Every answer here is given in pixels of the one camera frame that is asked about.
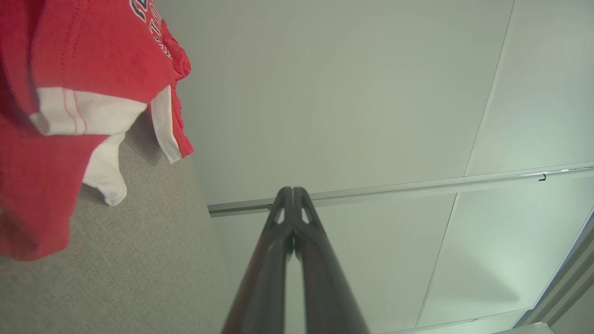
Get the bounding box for red basketball shorts white trim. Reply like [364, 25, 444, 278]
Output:
[0, 0, 194, 164]

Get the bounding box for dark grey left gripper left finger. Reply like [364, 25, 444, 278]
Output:
[222, 187, 294, 334]

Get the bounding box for red jersey with white sleeves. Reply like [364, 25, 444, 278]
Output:
[0, 86, 149, 262]

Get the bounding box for thin aluminium wall rail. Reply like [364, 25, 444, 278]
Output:
[207, 162, 594, 218]

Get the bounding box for grey metal wall frame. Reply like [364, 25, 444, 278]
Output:
[514, 209, 594, 334]

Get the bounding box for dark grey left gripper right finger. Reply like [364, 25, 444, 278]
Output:
[294, 187, 370, 334]

